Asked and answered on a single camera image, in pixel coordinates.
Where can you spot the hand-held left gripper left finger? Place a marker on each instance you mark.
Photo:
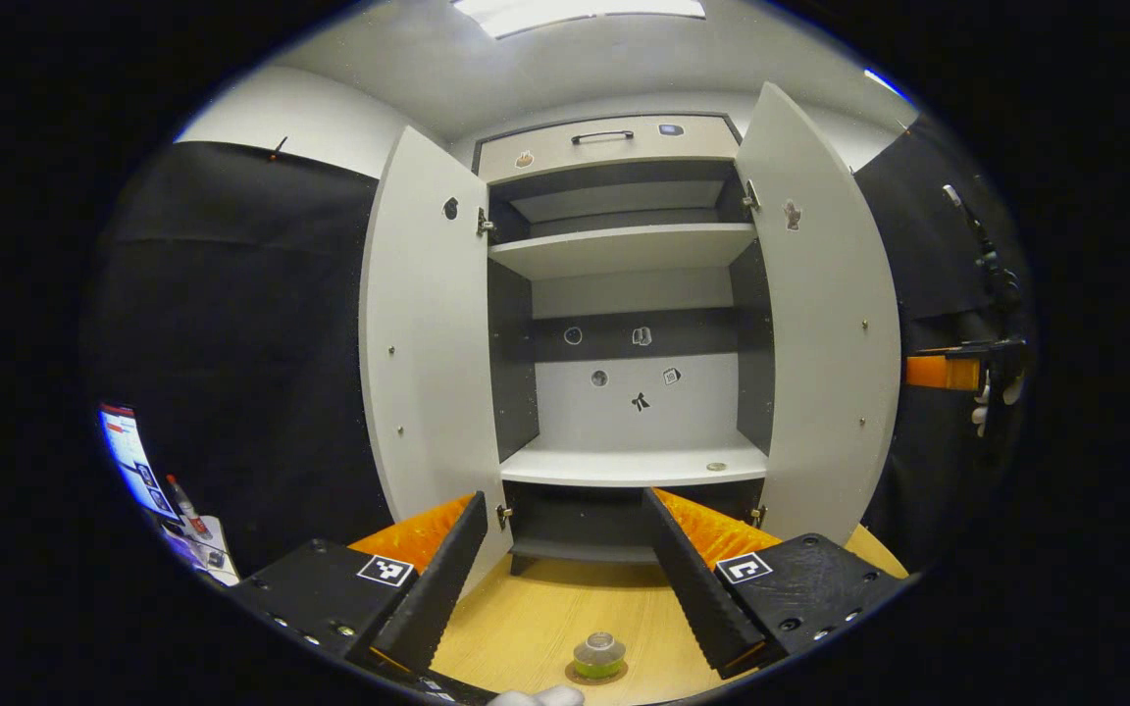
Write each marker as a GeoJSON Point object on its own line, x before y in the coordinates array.
{"type": "Point", "coordinates": [437, 588]}

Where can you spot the black backdrop cloth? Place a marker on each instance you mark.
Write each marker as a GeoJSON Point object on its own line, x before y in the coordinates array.
{"type": "Point", "coordinates": [231, 343]}

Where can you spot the grey cabinet door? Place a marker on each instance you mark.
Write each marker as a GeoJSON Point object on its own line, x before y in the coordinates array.
{"type": "Point", "coordinates": [830, 343]}
{"type": "Point", "coordinates": [428, 343]}

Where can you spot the ceiling light panel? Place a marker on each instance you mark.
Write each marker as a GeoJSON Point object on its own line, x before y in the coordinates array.
{"type": "Point", "coordinates": [575, 12]}
{"type": "Point", "coordinates": [887, 82]}

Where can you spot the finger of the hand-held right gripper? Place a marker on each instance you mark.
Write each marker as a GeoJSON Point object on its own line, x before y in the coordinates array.
{"type": "Point", "coordinates": [938, 373]}

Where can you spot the black pole with white tip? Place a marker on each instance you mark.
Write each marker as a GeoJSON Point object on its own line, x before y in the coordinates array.
{"type": "Point", "coordinates": [992, 265]}

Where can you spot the red marker pen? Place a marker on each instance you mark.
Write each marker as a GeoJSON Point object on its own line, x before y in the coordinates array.
{"type": "Point", "coordinates": [187, 508]}

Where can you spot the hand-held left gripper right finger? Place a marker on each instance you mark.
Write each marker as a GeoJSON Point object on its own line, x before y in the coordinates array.
{"type": "Point", "coordinates": [697, 588]}

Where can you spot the round wooden coaster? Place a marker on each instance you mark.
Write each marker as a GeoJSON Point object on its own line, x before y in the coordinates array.
{"type": "Point", "coordinates": [571, 675]}

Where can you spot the green label plastic bottle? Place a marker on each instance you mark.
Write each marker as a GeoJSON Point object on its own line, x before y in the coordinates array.
{"type": "Point", "coordinates": [599, 649]}

